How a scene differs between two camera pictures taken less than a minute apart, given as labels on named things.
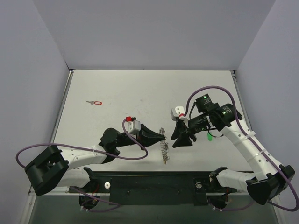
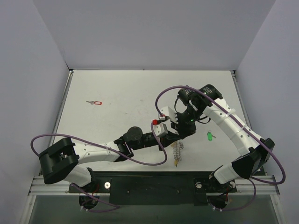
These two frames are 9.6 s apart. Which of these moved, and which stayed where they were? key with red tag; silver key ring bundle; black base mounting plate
Moved: silver key ring bundle
Stayed: key with red tag; black base mounting plate
